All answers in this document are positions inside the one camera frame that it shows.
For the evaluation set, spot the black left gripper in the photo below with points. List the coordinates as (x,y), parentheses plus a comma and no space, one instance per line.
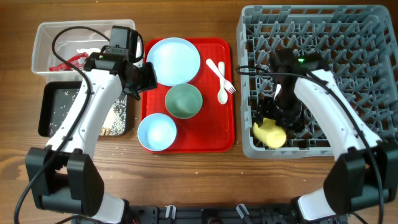
(152,82)

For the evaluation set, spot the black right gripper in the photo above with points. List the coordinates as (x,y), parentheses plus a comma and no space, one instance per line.
(264,109)

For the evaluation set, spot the yellow plastic cup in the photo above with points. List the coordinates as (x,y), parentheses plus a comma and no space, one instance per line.
(269,133)

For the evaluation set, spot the rice and food scraps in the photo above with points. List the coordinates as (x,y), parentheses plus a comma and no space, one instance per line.
(114,124)

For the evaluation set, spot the white napkin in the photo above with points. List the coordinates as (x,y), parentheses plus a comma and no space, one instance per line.
(88,51)

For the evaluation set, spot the green bowl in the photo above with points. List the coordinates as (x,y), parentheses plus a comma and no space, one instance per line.
(183,101)

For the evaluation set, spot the light blue bowl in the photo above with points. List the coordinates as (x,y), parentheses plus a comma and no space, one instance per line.
(157,132)

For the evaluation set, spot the red wrapper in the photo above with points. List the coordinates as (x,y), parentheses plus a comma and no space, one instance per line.
(78,61)

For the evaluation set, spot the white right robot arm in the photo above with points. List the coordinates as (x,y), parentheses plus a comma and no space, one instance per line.
(365,170)

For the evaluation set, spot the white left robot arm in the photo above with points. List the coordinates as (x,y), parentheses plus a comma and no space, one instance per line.
(62,175)

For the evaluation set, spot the grey dishwasher rack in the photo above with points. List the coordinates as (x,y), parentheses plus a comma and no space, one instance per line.
(360,46)

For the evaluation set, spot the light blue plate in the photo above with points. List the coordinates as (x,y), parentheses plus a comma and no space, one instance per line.
(175,61)

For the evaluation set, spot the white plastic fork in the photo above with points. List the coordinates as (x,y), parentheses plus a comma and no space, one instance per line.
(227,85)

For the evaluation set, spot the white plastic spoon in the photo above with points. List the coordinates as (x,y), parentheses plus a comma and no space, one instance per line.
(222,94)

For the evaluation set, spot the red plastic tray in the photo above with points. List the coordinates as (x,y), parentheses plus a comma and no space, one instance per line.
(212,129)

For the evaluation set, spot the clear plastic bin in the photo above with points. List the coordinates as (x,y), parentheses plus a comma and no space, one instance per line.
(67,44)

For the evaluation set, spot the black tray bin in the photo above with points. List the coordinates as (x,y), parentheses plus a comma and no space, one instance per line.
(48,96)

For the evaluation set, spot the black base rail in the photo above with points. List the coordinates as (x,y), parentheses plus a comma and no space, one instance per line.
(267,214)

